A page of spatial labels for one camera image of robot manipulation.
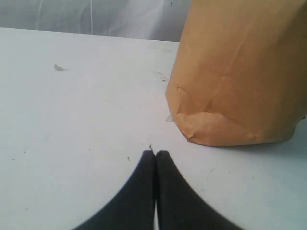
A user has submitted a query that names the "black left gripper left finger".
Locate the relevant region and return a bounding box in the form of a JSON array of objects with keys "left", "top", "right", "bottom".
[{"left": 76, "top": 150, "right": 156, "bottom": 230}]

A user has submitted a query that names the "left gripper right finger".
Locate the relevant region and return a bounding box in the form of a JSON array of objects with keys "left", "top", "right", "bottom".
[{"left": 156, "top": 150, "right": 240, "bottom": 230}]

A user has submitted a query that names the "large brown paper bag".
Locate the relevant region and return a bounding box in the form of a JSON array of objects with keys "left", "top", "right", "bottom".
[{"left": 165, "top": 0, "right": 307, "bottom": 146}]

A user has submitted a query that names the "clear plastic scrap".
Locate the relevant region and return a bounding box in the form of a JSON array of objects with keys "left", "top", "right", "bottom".
[{"left": 166, "top": 115, "right": 174, "bottom": 122}]

